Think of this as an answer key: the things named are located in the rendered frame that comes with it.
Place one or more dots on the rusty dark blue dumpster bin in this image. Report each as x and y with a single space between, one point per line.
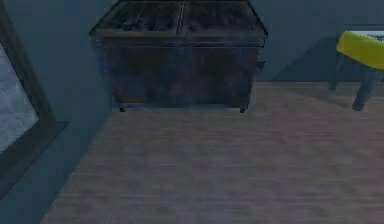
180 66

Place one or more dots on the dark framed window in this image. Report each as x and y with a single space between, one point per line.
16 110

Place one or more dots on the yellow stool with grey legs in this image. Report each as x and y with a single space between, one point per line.
361 48

